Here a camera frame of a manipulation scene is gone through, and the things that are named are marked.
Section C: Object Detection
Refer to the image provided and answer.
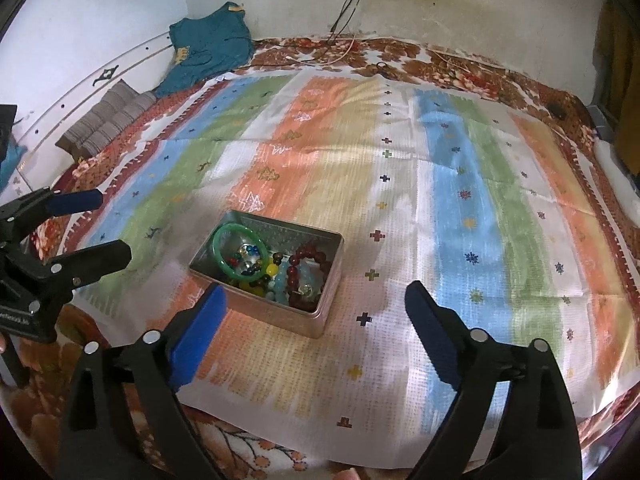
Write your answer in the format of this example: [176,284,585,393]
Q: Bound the green jade bangle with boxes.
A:
[210,223,265,281]

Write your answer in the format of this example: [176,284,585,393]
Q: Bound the striped grey pillow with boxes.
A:
[55,80,158,161]

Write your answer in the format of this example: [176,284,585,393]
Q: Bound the multicoloured glass bead bracelet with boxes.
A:
[225,242,281,293]

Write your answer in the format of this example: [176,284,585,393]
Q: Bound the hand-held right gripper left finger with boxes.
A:
[57,282,228,480]

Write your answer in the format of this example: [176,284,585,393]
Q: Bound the light blue bead bracelet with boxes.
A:
[267,260,321,306]

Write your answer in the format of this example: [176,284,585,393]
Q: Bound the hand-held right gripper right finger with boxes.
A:
[404,281,583,480]

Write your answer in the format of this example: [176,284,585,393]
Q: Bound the yellow cloth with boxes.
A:
[597,0,640,176]

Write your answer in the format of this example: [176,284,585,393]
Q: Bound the teal garment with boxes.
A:
[155,2,255,98]

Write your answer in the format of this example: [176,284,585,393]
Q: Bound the striped printed cloth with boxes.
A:
[82,70,636,468]

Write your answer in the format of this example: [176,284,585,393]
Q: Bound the white bed headboard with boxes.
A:
[12,30,176,181]

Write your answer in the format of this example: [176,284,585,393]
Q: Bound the white cable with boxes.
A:
[295,35,361,66]

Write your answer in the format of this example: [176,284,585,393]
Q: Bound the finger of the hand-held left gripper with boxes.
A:
[0,186,104,251]
[20,239,133,301]

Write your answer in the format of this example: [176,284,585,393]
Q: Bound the black cable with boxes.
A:
[327,0,368,41]

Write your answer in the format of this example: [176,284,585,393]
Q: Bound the dark red bead bracelet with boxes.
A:
[287,244,333,308]

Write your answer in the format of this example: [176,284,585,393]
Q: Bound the silver metal tin box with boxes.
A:
[188,210,346,340]

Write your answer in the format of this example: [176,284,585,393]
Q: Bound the colourful patterned tablecloth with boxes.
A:
[0,35,640,480]

